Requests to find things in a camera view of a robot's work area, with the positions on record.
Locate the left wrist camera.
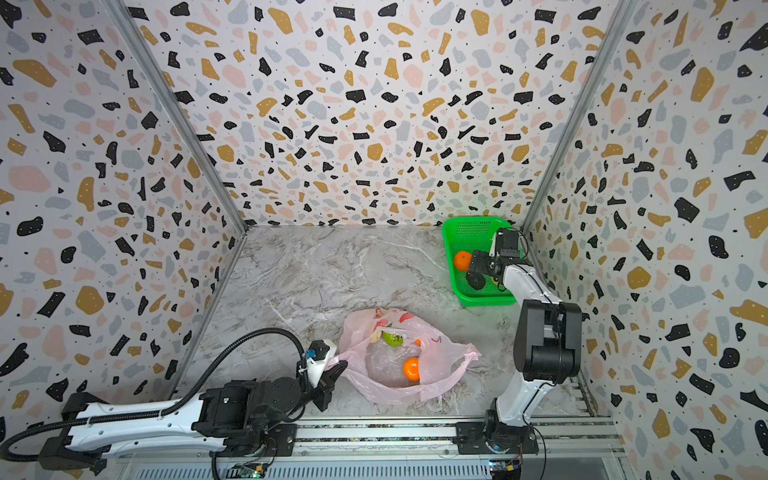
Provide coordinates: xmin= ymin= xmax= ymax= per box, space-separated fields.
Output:
xmin=306 ymin=339 xmax=337 ymax=388

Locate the right corner aluminium post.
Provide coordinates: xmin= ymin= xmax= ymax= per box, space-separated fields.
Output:
xmin=521 ymin=0 xmax=638 ymax=234

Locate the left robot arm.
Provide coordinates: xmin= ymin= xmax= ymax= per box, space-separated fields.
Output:
xmin=38 ymin=359 xmax=348 ymax=472

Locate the orange tangerine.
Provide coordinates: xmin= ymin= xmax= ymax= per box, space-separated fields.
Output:
xmin=452 ymin=251 xmax=472 ymax=272
xmin=403 ymin=357 xmax=420 ymax=383

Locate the dark avocado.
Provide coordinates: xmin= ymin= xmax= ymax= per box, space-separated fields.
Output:
xmin=466 ymin=271 xmax=487 ymax=291

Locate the black corrugated cable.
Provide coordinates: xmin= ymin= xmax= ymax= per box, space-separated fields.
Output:
xmin=0 ymin=327 xmax=307 ymax=463

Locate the green plastic basket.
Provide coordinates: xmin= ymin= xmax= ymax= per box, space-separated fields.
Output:
xmin=442 ymin=217 xmax=527 ymax=308

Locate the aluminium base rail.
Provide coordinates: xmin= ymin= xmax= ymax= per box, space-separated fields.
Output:
xmin=115 ymin=417 xmax=634 ymax=479

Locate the left corner aluminium post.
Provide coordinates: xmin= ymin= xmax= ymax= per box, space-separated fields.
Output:
xmin=103 ymin=0 xmax=247 ymax=236

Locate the pink plastic bag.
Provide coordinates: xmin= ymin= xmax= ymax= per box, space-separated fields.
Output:
xmin=327 ymin=308 xmax=481 ymax=405

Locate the corner aluminium post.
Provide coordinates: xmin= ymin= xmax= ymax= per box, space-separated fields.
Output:
xmin=103 ymin=0 xmax=247 ymax=236
xmin=521 ymin=0 xmax=638 ymax=234

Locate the green lime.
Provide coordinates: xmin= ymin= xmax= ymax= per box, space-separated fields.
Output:
xmin=381 ymin=332 xmax=404 ymax=348

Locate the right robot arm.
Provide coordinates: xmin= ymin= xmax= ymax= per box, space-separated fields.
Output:
xmin=466 ymin=228 xmax=582 ymax=452

